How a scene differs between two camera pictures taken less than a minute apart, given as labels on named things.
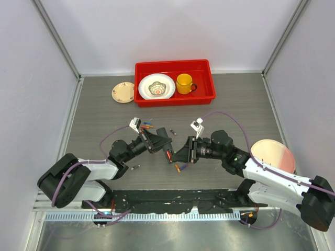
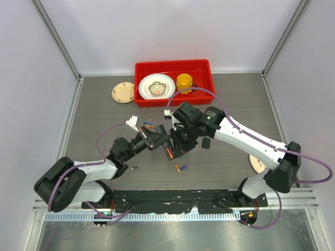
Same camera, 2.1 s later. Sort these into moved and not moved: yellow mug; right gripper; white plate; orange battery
Moved: right gripper
Not moved: orange battery; yellow mug; white plate
